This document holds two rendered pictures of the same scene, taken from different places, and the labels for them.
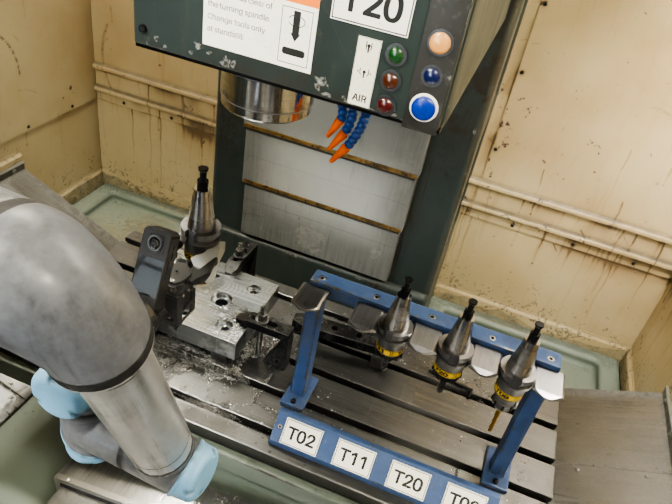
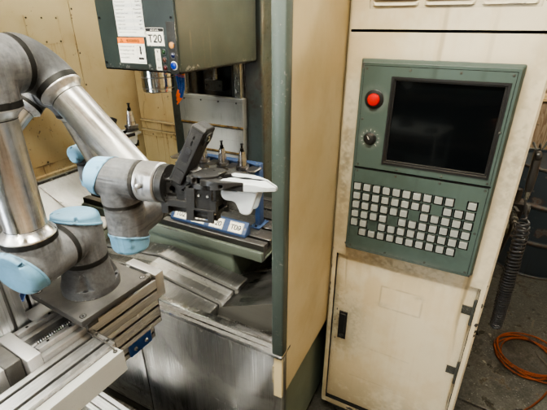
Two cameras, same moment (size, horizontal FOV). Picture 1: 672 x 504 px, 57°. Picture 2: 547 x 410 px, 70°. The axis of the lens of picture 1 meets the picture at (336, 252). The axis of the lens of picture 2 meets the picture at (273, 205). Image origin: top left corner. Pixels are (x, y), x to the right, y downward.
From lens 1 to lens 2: 1.24 m
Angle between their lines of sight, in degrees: 16
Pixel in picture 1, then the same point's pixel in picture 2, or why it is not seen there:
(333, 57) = (150, 57)
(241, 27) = (129, 54)
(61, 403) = (73, 155)
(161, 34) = (111, 63)
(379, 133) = (226, 112)
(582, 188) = not seen: hidden behind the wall
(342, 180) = (218, 137)
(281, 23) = (137, 50)
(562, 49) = not seen: hidden behind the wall
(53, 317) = not seen: hidden behind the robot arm
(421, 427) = (234, 215)
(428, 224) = (255, 150)
